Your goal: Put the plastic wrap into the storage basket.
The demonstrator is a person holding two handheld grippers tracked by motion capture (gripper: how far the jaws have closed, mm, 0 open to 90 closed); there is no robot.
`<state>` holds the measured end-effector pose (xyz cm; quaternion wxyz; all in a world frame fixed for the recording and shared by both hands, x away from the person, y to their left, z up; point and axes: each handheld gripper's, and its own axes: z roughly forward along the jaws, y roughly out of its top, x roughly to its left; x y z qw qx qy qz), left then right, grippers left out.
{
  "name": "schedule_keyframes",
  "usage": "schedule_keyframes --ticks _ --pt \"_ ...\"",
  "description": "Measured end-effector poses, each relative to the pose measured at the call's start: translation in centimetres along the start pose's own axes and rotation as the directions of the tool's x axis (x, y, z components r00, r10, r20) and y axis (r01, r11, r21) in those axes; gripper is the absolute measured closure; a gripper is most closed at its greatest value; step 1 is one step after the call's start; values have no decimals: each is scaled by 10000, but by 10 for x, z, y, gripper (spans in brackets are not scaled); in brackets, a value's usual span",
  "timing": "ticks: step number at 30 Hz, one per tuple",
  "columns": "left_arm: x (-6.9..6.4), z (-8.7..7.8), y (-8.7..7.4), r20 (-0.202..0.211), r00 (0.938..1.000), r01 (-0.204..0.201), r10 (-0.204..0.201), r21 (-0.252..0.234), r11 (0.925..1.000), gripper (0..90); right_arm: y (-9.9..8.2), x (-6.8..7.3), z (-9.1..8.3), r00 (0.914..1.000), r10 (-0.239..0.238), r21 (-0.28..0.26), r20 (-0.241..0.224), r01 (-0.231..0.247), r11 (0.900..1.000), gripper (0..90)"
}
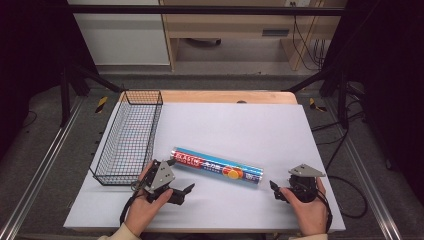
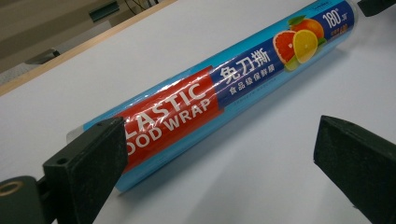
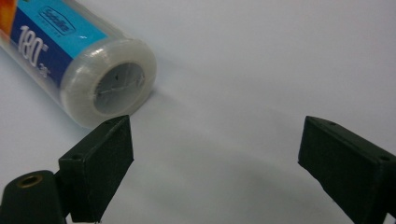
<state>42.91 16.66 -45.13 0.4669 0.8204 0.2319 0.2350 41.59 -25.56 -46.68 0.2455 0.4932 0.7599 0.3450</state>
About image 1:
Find white cabinet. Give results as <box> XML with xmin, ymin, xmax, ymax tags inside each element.
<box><xmin>67</xmin><ymin>0</ymin><xmax>171</xmax><ymax>67</ymax></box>

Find black hanging cables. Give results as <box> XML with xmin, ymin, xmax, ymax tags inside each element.
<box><xmin>289</xmin><ymin>1</ymin><xmax>328</xmax><ymax>72</ymax></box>

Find black floor cable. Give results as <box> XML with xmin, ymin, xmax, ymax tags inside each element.
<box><xmin>310</xmin><ymin>99</ymin><xmax>369</xmax><ymax>220</ymax></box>

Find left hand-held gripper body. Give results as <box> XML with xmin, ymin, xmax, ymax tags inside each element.
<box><xmin>137</xmin><ymin>159</ymin><xmax>177</xmax><ymax>203</ymax></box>

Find black metal stand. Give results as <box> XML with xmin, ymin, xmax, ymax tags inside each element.
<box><xmin>282</xmin><ymin>65</ymin><xmax>350</xmax><ymax>130</ymax></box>
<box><xmin>59</xmin><ymin>62</ymin><xmax>123</xmax><ymax>128</ymax></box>

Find black curtain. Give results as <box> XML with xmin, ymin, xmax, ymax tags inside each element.
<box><xmin>0</xmin><ymin>0</ymin><xmax>98</xmax><ymax>160</ymax></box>
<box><xmin>319</xmin><ymin>0</ymin><xmax>424</xmax><ymax>205</ymax></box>

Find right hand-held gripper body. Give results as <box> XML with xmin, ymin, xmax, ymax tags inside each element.
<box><xmin>287</xmin><ymin>163</ymin><xmax>327</xmax><ymax>204</ymax></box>

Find yellow and black tape strip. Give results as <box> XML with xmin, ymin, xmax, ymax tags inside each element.
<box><xmin>307</xmin><ymin>97</ymin><xmax>328</xmax><ymax>113</ymax></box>
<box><xmin>94</xmin><ymin>95</ymin><xmax>110</xmax><ymax>115</ymax></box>

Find light wooden desk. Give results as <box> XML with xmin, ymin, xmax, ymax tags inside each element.
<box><xmin>159</xmin><ymin>0</ymin><xmax>348</xmax><ymax>72</ymax></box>

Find left hand-held gripper cable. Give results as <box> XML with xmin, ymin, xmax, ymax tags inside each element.
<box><xmin>119</xmin><ymin>180</ymin><xmax>143</xmax><ymax>227</ymax></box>

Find blue and red printed tube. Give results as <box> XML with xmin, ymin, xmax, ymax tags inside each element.
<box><xmin>169</xmin><ymin>146</ymin><xmax>265</xmax><ymax>185</ymax></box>

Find hand-held gripper cable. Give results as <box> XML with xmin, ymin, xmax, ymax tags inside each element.
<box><xmin>315</xmin><ymin>188</ymin><xmax>334</xmax><ymax>233</ymax></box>
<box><xmin>119</xmin><ymin>180</ymin><xmax>143</xmax><ymax>227</ymax></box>

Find aluminium floor rail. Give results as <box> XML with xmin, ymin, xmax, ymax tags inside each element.
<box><xmin>324</xmin><ymin>99</ymin><xmax>404</xmax><ymax>240</ymax></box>
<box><xmin>0</xmin><ymin>95</ymin><xmax>85</xmax><ymax>240</ymax></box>

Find black horizontal bar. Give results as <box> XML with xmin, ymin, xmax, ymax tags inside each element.
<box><xmin>66</xmin><ymin>4</ymin><xmax>346</xmax><ymax>16</ymax></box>

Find black wire basket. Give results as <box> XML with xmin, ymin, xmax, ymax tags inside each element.
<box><xmin>88</xmin><ymin>88</ymin><xmax>165</xmax><ymax>187</ymax></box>

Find person's right hand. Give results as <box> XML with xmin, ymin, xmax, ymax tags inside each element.
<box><xmin>279</xmin><ymin>177</ymin><xmax>330</xmax><ymax>237</ymax></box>

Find white table mat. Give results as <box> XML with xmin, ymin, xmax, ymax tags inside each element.
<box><xmin>62</xmin><ymin>102</ymin><xmax>347</xmax><ymax>233</ymax></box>

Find wooden table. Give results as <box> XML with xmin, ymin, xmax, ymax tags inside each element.
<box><xmin>118</xmin><ymin>89</ymin><xmax>299</xmax><ymax>106</ymax></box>

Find person's left hand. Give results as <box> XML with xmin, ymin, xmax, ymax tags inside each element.
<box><xmin>124</xmin><ymin>159</ymin><xmax>174</xmax><ymax>237</ymax></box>

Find right hand-held gripper cable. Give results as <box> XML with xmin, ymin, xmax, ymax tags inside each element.
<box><xmin>315</xmin><ymin>188</ymin><xmax>334</xmax><ymax>233</ymax></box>

